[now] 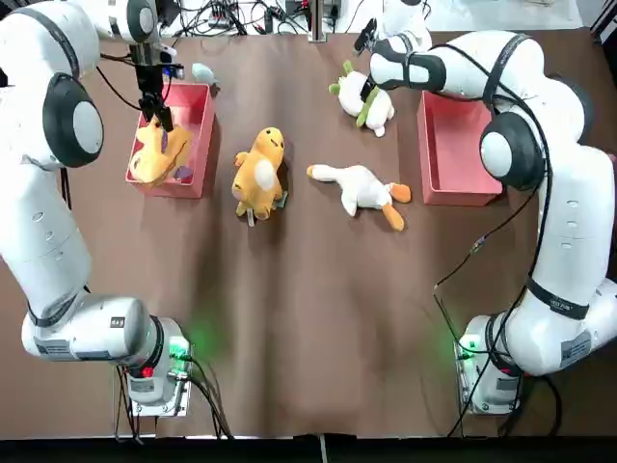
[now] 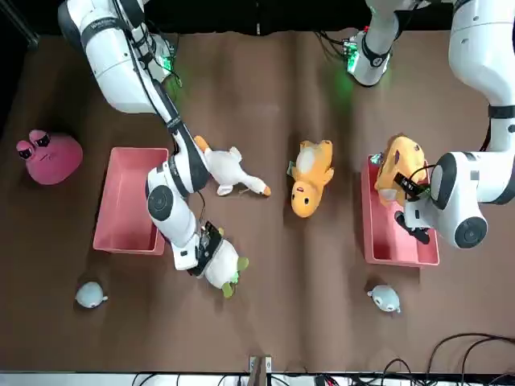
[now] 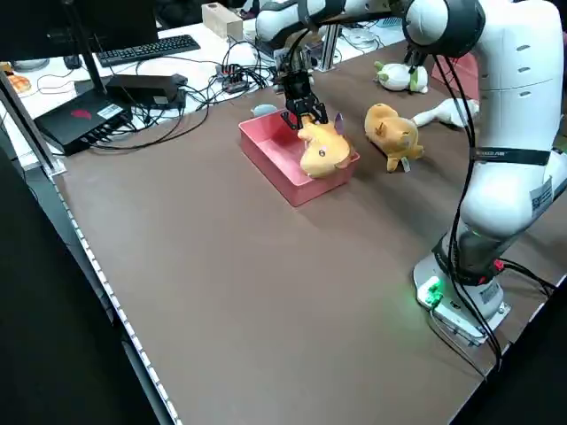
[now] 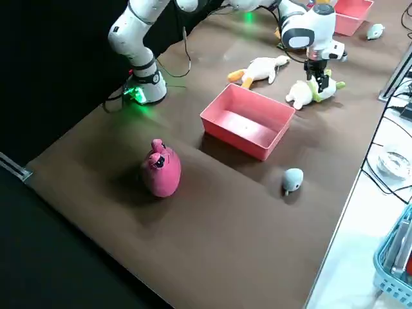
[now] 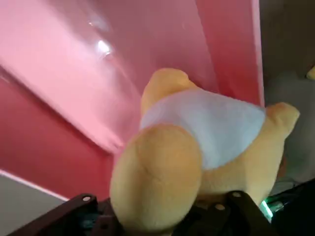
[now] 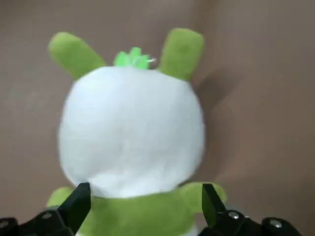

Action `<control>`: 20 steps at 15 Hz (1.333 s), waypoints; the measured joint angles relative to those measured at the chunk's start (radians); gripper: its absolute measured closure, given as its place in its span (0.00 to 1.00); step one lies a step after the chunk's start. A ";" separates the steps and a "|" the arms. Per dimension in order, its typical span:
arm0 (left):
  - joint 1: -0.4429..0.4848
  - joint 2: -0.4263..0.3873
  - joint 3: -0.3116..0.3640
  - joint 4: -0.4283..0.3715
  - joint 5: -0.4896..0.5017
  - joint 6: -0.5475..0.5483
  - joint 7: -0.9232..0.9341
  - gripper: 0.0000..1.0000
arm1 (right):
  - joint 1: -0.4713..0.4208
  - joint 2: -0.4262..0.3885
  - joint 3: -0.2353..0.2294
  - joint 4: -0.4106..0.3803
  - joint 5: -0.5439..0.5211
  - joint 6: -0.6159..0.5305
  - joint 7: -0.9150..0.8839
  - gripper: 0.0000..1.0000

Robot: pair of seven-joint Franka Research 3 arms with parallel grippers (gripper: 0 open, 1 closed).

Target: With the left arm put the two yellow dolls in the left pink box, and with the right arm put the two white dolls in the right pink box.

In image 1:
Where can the black adapter box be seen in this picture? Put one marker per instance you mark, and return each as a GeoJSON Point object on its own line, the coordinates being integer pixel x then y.
{"type": "Point", "coordinates": [169, 12]}

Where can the small light blue plush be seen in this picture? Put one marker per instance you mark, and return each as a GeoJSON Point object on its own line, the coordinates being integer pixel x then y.
{"type": "Point", "coordinates": [201, 71]}

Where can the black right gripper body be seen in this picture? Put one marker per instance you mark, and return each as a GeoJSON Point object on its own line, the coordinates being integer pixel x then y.
{"type": "Point", "coordinates": [370, 29]}

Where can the yellow striped tiger doll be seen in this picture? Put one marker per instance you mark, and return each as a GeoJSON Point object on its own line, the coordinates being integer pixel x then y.
{"type": "Point", "coordinates": [154, 159]}

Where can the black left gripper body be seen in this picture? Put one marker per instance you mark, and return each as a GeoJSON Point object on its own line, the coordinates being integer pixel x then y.
{"type": "Point", "coordinates": [150, 79]}

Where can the pink plastic box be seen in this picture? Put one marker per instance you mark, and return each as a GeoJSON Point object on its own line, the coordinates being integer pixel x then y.
{"type": "Point", "coordinates": [202, 144]}
{"type": "Point", "coordinates": [448, 154]}

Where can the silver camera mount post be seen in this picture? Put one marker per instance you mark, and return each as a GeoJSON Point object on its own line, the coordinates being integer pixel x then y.
{"type": "Point", "coordinates": [320, 24]}

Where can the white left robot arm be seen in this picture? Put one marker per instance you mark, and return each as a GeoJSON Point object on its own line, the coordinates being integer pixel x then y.
{"type": "Point", "coordinates": [48, 241]}

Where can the yellow doll white belly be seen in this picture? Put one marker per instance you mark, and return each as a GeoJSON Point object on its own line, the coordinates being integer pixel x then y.
{"type": "Point", "coordinates": [255, 183]}

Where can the white goose doll orange feet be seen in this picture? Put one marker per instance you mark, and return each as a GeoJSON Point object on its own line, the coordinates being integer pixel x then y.
{"type": "Point", "coordinates": [361, 188]}

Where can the white doll green scarf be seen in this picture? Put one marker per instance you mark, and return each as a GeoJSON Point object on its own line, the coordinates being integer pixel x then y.
{"type": "Point", "coordinates": [352, 99]}

